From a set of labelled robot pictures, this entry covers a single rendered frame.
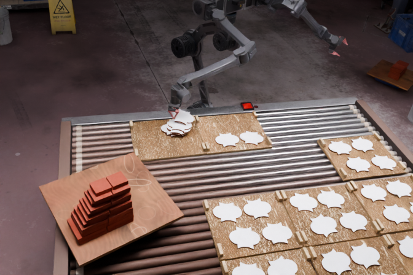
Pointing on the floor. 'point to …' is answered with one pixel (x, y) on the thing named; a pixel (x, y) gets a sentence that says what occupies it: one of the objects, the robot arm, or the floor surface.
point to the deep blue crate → (402, 32)
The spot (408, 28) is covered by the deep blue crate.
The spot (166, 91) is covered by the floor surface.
